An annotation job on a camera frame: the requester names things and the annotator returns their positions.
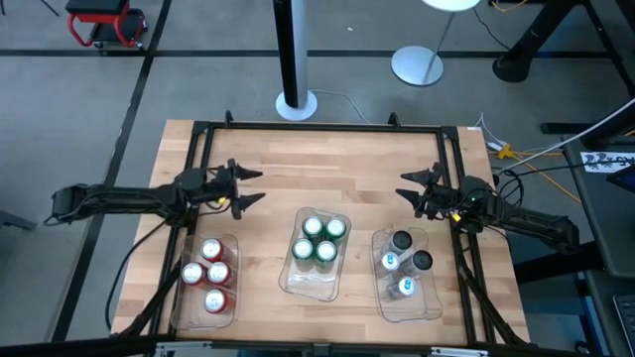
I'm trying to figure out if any dark grey desk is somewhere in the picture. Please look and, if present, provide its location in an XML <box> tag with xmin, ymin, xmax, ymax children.
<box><xmin>563</xmin><ymin>133</ymin><xmax>635</xmax><ymax>279</ymax></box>

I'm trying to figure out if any thin black desk bar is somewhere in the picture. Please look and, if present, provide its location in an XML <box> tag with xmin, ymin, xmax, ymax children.
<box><xmin>577</xmin><ymin>0</ymin><xmax>635</xmax><ymax>98</ymax></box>

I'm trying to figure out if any black floor stand base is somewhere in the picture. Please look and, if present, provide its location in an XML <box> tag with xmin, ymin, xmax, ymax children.
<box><xmin>505</xmin><ymin>237</ymin><xmax>604</xmax><ymax>285</ymax></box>

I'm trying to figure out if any white round lamp base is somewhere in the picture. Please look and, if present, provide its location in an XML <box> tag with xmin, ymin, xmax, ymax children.
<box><xmin>390</xmin><ymin>0</ymin><xmax>481</xmax><ymax>87</ymax></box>

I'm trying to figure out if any black metal table frame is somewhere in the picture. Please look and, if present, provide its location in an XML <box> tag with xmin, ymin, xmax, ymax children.
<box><xmin>118</xmin><ymin>111</ymin><xmax>530</xmax><ymax>348</ymax></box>

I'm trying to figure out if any black overhead beam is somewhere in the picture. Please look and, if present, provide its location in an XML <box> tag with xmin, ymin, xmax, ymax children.
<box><xmin>0</xmin><ymin>332</ymin><xmax>635</xmax><ymax>357</ymax></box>

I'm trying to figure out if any red Fanta soda can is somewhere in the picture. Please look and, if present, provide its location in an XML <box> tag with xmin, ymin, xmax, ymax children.
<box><xmin>200</xmin><ymin>238</ymin><xmax>224</xmax><ymax>263</ymax></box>
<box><xmin>203</xmin><ymin>289</ymin><xmax>228</xmax><ymax>315</ymax></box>
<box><xmin>206</xmin><ymin>261</ymin><xmax>232</xmax><ymax>288</ymax></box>
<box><xmin>181</xmin><ymin>262</ymin><xmax>205</xmax><ymax>288</ymax></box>

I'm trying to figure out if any dark tablet screen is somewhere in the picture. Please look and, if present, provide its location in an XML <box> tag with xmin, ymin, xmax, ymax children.
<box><xmin>605</xmin><ymin>166</ymin><xmax>635</xmax><ymax>194</ymax></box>

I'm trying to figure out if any green Sprite soda can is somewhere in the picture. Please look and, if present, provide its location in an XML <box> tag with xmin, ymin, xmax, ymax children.
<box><xmin>315</xmin><ymin>239</ymin><xmax>339</xmax><ymax>273</ymax></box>
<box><xmin>301</xmin><ymin>214</ymin><xmax>324</xmax><ymax>240</ymax></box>
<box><xmin>291</xmin><ymin>237</ymin><xmax>315</xmax><ymax>272</ymax></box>
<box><xmin>324</xmin><ymin>216</ymin><xmax>348</xmax><ymax>244</ymax></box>

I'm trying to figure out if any black grey post round base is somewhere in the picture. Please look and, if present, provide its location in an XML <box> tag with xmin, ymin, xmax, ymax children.
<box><xmin>271</xmin><ymin>0</ymin><xmax>318</xmax><ymax>122</ymax></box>

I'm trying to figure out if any grey furniture foot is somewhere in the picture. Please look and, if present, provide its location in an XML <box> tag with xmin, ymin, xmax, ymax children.
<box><xmin>0</xmin><ymin>210</ymin><xmax>39</xmax><ymax>232</ymax></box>

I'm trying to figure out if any white power adapter cable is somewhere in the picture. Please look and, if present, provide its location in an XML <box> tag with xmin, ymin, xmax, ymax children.
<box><xmin>473</xmin><ymin>112</ymin><xmax>507</xmax><ymax>153</ymax></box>

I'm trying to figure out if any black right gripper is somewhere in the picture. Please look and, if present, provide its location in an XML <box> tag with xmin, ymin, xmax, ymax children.
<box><xmin>395</xmin><ymin>162</ymin><xmax>465</xmax><ymax>222</ymax></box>

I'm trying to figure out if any white paper black print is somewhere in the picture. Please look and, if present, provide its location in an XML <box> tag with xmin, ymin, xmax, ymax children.
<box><xmin>578</xmin><ymin>151</ymin><xmax>635</xmax><ymax>175</ymax></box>

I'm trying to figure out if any blue plastic panel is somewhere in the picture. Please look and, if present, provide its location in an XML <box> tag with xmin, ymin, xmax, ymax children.
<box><xmin>574</xmin><ymin>277</ymin><xmax>611</xmax><ymax>357</ymax></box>

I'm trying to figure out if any black floor cable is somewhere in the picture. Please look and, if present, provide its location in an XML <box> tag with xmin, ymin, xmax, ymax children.
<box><xmin>470</xmin><ymin>7</ymin><xmax>512</xmax><ymax>51</ymax></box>

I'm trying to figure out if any red rolling stool black seat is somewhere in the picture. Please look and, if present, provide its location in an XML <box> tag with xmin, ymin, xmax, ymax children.
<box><xmin>64</xmin><ymin>0</ymin><xmax>148</xmax><ymax>51</ymax></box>

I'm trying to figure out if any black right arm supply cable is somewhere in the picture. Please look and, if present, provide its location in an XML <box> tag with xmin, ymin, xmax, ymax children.
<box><xmin>495</xmin><ymin>157</ymin><xmax>635</xmax><ymax>199</ymax></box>

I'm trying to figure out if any black keyboard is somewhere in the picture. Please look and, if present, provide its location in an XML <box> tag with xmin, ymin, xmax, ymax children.
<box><xmin>612</xmin><ymin>294</ymin><xmax>635</xmax><ymax>343</ymax></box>

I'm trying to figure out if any light grey cable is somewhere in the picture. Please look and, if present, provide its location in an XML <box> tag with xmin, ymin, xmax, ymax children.
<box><xmin>495</xmin><ymin>97</ymin><xmax>635</xmax><ymax>174</ymax></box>

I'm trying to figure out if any black flat foot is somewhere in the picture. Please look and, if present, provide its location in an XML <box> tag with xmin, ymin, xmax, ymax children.
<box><xmin>540</xmin><ymin>121</ymin><xmax>596</xmax><ymax>135</ymax></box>

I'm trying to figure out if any yellow floor cable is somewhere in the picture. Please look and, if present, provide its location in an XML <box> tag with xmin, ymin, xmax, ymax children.
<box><xmin>490</xmin><ymin>0</ymin><xmax>528</xmax><ymax>13</ymax></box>

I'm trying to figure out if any clear plastic bin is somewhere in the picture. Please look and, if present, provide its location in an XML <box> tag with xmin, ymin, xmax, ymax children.
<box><xmin>166</xmin><ymin>236</ymin><xmax>240</xmax><ymax>336</ymax></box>
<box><xmin>370</xmin><ymin>226</ymin><xmax>445</xmax><ymax>323</ymax></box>
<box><xmin>278</xmin><ymin>206</ymin><xmax>352</xmax><ymax>302</ymax></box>

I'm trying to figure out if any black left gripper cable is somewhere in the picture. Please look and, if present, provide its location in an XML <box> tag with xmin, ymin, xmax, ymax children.
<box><xmin>195</xmin><ymin>197</ymin><xmax>234</xmax><ymax>215</ymax></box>

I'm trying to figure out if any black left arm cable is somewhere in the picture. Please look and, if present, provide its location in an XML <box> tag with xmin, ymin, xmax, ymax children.
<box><xmin>103</xmin><ymin>220</ymin><xmax>170</xmax><ymax>332</ymax></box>

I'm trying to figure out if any thick black desk leg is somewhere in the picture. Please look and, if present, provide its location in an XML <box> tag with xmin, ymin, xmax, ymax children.
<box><xmin>492</xmin><ymin>0</ymin><xmax>579</xmax><ymax>83</ymax></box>

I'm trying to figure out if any yellow cable with plug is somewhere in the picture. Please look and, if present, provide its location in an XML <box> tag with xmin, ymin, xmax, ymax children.
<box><xmin>495</xmin><ymin>142</ymin><xmax>582</xmax><ymax>204</ymax></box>

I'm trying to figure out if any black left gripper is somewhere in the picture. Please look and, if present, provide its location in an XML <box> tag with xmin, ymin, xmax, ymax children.
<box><xmin>200</xmin><ymin>158</ymin><xmax>268</xmax><ymax>220</ymax></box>

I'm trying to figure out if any silver mounting bracket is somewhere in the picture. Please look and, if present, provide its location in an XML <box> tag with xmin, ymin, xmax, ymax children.
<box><xmin>430</xmin><ymin>346</ymin><xmax>490</xmax><ymax>357</ymax></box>
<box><xmin>156</xmin><ymin>340</ymin><xmax>213</xmax><ymax>357</ymax></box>

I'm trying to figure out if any white floor cable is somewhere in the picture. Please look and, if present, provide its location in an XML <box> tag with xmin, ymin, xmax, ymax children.
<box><xmin>310</xmin><ymin>88</ymin><xmax>371</xmax><ymax>124</ymax></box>

